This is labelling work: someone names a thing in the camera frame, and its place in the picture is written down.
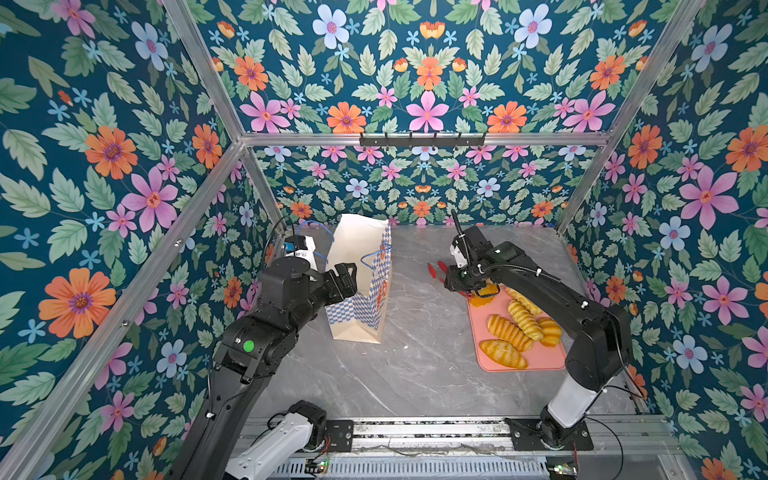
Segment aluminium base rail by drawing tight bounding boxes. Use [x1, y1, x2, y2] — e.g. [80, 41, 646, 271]
[271, 415, 696, 479]

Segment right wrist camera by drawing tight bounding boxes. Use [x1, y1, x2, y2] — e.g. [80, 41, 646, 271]
[450, 234, 472, 269]

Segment golden croissant bread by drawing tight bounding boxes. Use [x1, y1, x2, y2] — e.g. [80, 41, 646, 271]
[480, 340, 528, 370]

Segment pink plastic tray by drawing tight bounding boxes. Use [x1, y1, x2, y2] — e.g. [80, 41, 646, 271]
[468, 284, 566, 373]

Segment striped long bread left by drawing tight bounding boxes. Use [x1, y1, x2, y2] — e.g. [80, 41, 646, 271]
[486, 314, 534, 352]

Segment striped long bread middle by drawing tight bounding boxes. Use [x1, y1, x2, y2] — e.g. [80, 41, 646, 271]
[507, 300, 544, 341]

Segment red metal kitchen tongs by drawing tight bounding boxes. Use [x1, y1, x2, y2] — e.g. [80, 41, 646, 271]
[427, 261, 473, 299]

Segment small round bread roll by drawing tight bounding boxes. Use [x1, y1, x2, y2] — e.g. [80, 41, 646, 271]
[537, 317, 563, 348]

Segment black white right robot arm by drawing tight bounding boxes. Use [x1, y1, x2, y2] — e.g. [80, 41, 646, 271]
[444, 227, 634, 450]

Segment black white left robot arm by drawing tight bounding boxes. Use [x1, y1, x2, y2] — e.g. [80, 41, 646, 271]
[167, 256, 358, 479]

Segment striped long bread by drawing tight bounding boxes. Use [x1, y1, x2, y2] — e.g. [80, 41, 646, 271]
[507, 300, 544, 341]
[486, 314, 534, 352]

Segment braided bread roll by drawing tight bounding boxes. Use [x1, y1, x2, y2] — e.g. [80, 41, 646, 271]
[505, 287, 543, 316]

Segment black wall hook rail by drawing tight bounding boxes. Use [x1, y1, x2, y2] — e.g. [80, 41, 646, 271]
[358, 132, 486, 149]

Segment orange yellow bun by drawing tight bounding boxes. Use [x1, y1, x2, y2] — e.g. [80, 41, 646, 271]
[469, 281, 500, 308]

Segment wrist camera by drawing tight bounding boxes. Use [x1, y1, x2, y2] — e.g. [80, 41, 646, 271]
[283, 234, 317, 270]
[450, 234, 472, 269]

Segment blue checkered paper bag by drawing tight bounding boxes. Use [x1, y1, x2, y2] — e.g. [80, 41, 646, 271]
[326, 214, 392, 344]

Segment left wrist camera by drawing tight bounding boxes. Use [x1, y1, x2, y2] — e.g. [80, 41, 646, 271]
[283, 234, 317, 270]

